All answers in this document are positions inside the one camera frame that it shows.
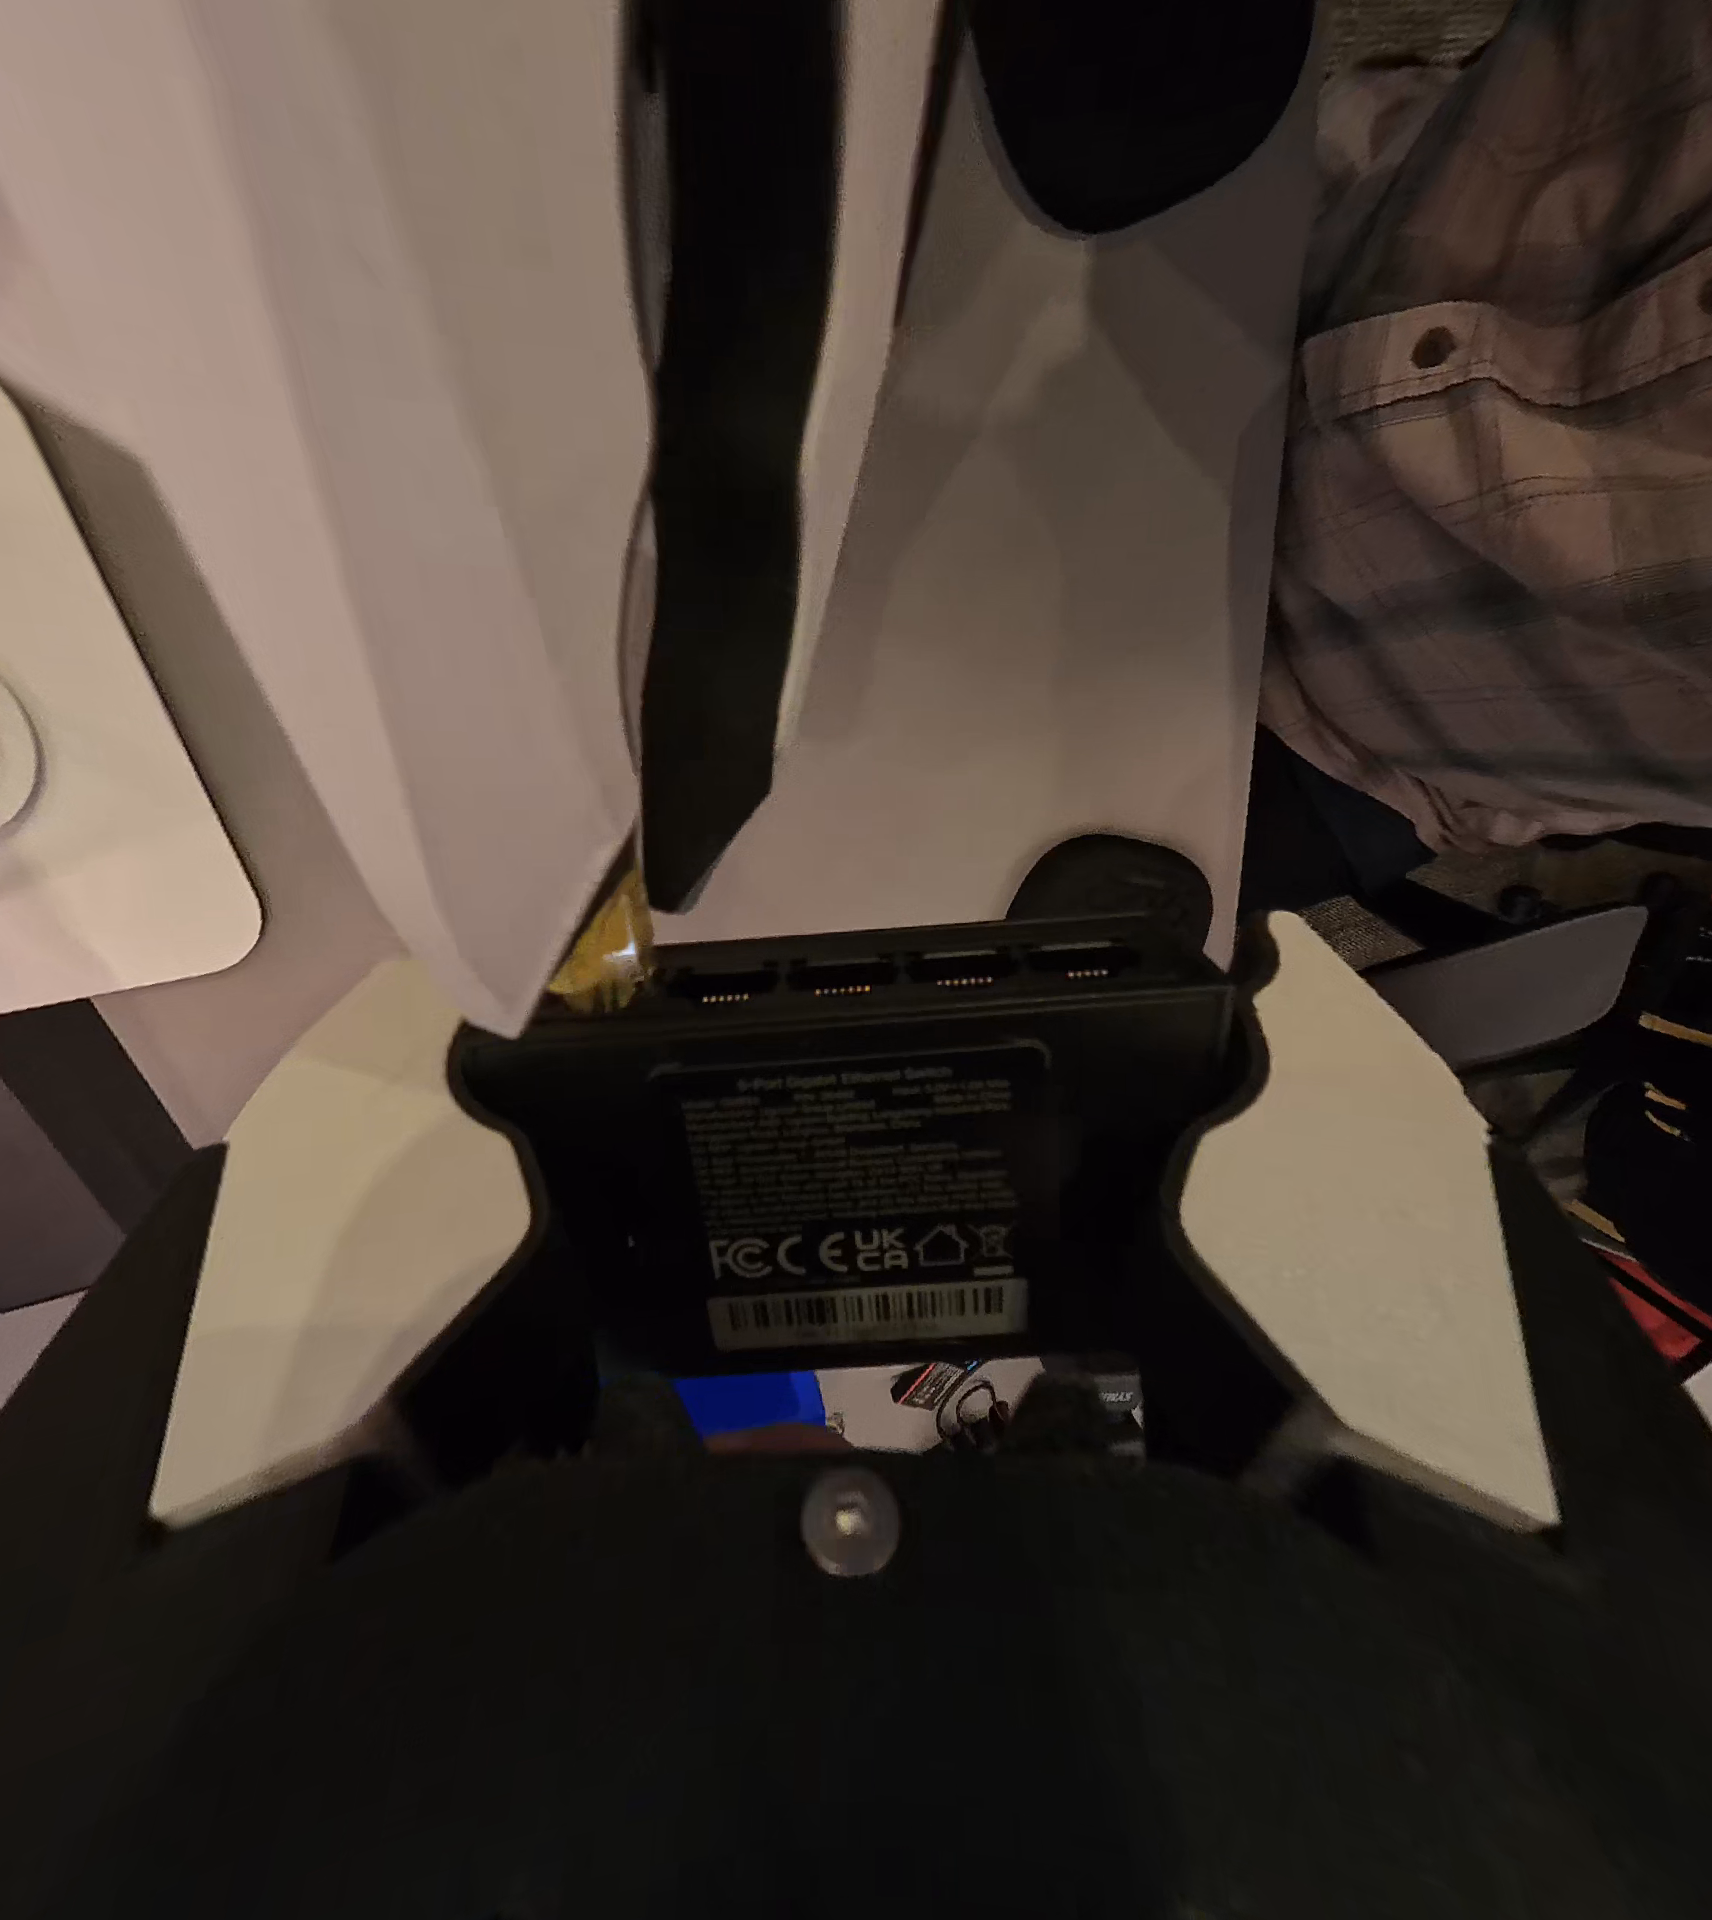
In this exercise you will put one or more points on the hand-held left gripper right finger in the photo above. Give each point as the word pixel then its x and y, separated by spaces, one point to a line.
pixel 1366 1230

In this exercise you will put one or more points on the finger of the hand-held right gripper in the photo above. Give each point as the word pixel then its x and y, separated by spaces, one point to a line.
pixel 869 301
pixel 466 450

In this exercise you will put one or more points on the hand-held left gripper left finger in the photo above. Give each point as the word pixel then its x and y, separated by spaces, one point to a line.
pixel 330 1244

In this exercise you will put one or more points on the blue plastic bin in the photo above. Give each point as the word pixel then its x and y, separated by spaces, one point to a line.
pixel 750 1402

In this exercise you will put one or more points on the black ethernet switch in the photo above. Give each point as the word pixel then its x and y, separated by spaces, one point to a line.
pixel 856 1171

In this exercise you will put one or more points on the black chair armrest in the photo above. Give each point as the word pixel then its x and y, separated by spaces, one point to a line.
pixel 1111 892
pixel 1140 104

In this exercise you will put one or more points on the black and red bag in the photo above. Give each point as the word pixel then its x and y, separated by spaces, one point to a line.
pixel 1697 1140

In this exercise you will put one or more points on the white document stand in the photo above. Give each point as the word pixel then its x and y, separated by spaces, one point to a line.
pixel 90 721

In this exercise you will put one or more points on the person's plaid shirt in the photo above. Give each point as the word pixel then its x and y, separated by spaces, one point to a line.
pixel 1547 524

